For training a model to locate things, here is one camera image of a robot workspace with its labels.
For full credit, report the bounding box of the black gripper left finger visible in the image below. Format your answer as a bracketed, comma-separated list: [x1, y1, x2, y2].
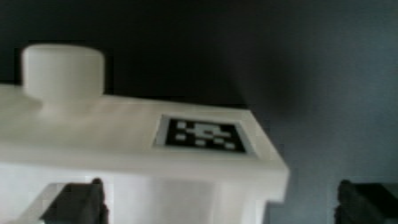
[39, 178, 108, 224]

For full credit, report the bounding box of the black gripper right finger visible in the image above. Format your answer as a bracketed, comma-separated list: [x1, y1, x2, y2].
[334, 180, 398, 224]

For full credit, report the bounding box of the white drawer with knob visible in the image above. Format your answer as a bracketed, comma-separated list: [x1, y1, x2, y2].
[0, 44, 289, 224]

